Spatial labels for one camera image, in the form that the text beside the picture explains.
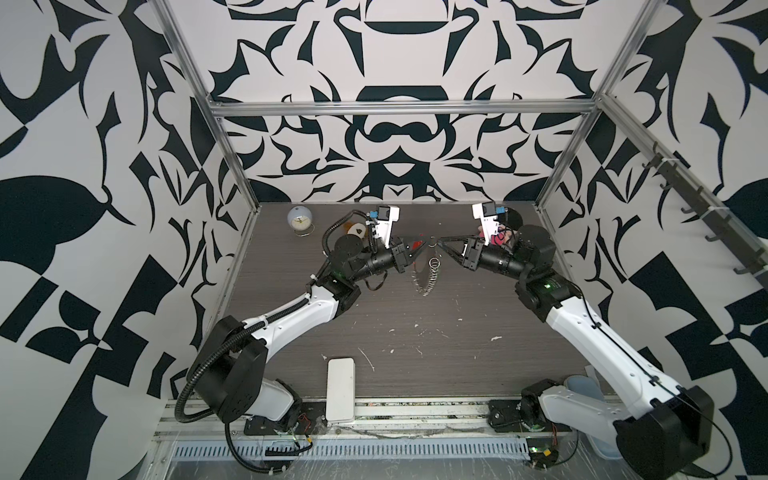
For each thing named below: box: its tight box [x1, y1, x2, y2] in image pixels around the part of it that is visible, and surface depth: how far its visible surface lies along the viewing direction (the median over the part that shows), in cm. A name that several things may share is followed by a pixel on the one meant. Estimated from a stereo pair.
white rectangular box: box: [326, 357, 355, 423], surface depth 76 cm
